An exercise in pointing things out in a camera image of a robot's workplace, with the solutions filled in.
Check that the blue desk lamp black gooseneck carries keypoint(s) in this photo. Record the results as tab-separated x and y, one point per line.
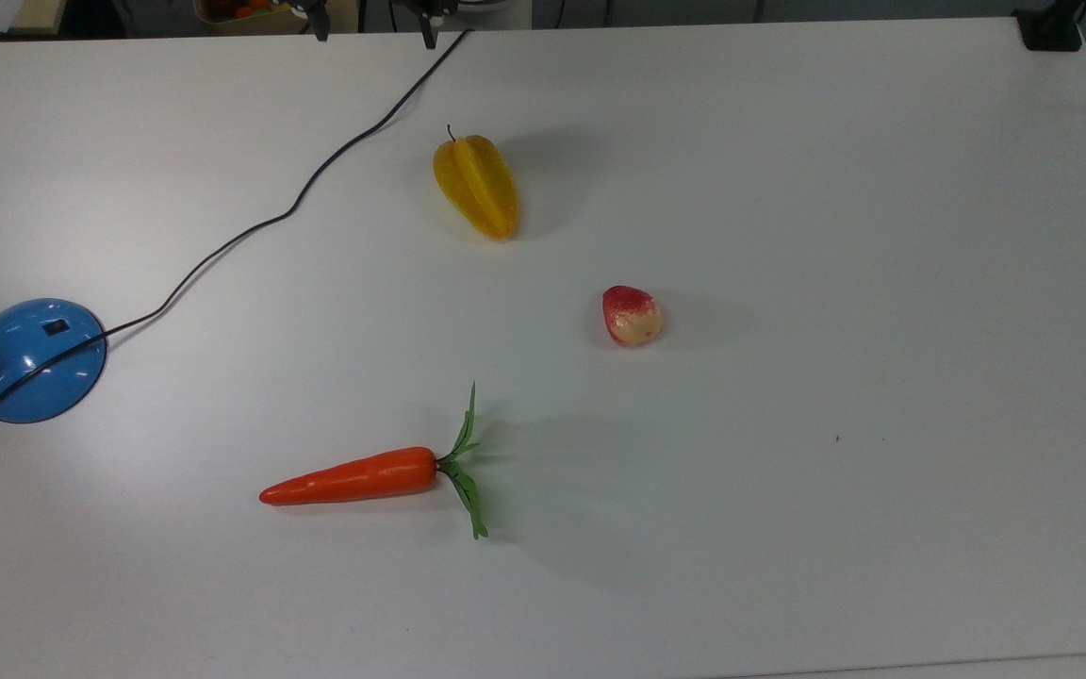
24	325

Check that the black stand leg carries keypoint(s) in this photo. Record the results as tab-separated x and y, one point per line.
319	21
427	24

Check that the yellow toy pepper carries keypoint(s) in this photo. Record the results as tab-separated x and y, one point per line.
479	184

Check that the cardboard box with toy fruit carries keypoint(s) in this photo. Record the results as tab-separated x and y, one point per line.
241	11

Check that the black clamp on table corner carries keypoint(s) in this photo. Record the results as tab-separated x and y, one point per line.
1050	26

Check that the orange toy carrot green leaves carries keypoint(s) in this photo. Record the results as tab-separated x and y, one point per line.
364	476

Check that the red and cream toy strawberry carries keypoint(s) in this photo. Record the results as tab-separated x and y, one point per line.
633	316

